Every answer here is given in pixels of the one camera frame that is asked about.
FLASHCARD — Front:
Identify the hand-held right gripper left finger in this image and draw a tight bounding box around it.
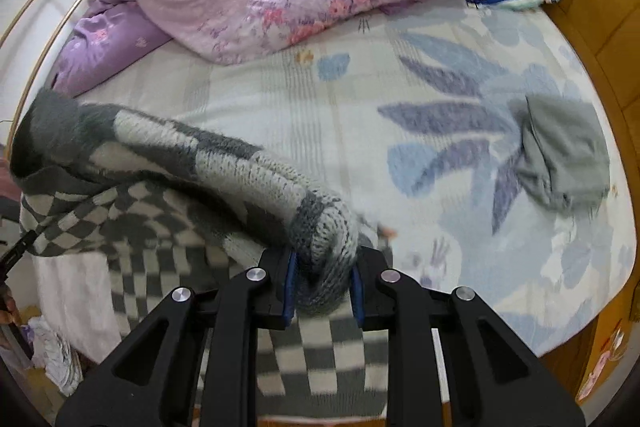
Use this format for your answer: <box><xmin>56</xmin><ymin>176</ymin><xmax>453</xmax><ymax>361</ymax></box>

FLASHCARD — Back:
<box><xmin>55</xmin><ymin>249</ymin><xmax>301</xmax><ymax>427</ymax></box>

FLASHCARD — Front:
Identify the wooden bed side panel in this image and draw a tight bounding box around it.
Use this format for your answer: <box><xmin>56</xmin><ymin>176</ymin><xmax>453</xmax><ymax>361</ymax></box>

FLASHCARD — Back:
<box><xmin>540</xmin><ymin>292</ymin><xmax>640</xmax><ymax>408</ymax></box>

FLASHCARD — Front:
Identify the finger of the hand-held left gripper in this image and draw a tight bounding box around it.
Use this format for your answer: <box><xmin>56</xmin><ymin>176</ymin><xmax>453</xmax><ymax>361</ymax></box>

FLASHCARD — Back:
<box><xmin>0</xmin><ymin>229</ymin><xmax>38</xmax><ymax>280</ymax></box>

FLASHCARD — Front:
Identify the white striped cloth heap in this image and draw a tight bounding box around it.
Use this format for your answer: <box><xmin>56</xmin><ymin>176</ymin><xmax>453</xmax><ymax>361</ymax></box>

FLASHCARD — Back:
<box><xmin>27</xmin><ymin>317</ymin><xmax>83</xmax><ymax>398</ymax></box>

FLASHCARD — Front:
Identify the pale floral bed sheet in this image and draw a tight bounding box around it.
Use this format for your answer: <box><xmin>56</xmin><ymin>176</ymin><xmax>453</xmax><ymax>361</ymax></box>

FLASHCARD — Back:
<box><xmin>30</xmin><ymin>0</ymin><xmax>637</xmax><ymax>358</ymax></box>

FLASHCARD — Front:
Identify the grey crumpled garment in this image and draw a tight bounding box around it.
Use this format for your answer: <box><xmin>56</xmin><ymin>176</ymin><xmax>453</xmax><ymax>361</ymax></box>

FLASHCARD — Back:
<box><xmin>515</xmin><ymin>94</ymin><xmax>612</xmax><ymax>212</ymax></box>

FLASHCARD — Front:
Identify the grey white checkered cardigan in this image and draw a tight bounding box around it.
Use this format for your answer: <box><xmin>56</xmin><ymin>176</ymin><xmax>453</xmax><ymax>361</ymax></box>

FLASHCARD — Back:
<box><xmin>10</xmin><ymin>88</ymin><xmax>396</xmax><ymax>420</ymax></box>

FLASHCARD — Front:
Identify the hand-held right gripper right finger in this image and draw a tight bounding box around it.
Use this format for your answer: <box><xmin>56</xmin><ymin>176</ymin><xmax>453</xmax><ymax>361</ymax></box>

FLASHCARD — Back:
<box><xmin>350</xmin><ymin>247</ymin><xmax>586</xmax><ymax>427</ymax></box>

